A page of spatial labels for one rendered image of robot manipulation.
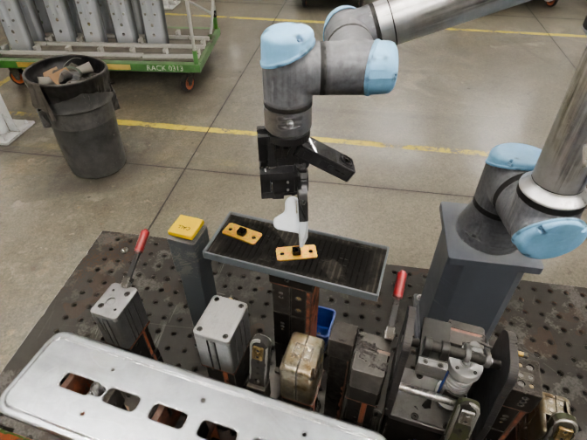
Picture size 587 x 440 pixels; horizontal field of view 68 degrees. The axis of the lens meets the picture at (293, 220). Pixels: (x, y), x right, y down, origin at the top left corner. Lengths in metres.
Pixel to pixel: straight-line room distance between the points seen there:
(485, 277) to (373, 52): 0.65
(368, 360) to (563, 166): 0.48
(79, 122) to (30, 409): 2.29
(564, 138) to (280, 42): 0.47
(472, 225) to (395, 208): 1.84
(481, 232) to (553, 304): 0.63
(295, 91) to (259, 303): 0.89
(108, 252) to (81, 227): 1.30
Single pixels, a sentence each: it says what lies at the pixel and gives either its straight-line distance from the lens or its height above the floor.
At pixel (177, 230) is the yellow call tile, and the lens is 0.99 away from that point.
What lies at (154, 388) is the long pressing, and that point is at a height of 1.00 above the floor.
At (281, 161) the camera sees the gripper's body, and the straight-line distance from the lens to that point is 0.73.
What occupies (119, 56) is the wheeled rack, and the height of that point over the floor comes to 0.29.
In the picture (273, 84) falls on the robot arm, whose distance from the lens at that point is 0.64.
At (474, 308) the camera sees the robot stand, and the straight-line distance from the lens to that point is 1.21.
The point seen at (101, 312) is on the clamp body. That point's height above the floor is 1.06.
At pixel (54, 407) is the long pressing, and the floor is 1.00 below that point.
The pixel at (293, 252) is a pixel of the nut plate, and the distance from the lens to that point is 0.90.
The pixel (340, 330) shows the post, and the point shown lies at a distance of 0.87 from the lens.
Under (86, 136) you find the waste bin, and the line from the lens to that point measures 3.15.
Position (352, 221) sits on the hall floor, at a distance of 2.74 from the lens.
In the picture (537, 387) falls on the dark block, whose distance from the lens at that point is 0.89.
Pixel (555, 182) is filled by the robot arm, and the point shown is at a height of 1.38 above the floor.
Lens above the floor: 1.82
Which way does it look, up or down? 42 degrees down
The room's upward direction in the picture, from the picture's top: straight up
